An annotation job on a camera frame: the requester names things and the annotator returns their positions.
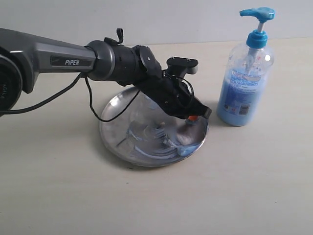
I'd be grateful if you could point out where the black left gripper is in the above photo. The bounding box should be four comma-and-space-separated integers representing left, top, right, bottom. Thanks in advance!
134, 70, 212, 124

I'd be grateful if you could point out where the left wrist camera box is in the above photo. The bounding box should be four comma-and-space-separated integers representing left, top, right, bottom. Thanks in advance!
166, 56, 199, 78

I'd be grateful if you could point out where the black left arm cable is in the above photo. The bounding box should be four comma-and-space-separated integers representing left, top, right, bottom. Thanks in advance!
0, 28, 195, 123

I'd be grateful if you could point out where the round stainless steel plate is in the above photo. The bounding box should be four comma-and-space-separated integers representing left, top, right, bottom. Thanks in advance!
99, 87, 209, 167

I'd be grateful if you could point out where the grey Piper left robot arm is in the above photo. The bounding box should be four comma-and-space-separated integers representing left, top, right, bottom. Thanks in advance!
0, 28, 212, 119

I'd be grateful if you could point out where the blue soap pump bottle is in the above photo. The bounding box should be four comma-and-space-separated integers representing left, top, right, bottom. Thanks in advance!
217, 7, 275, 126

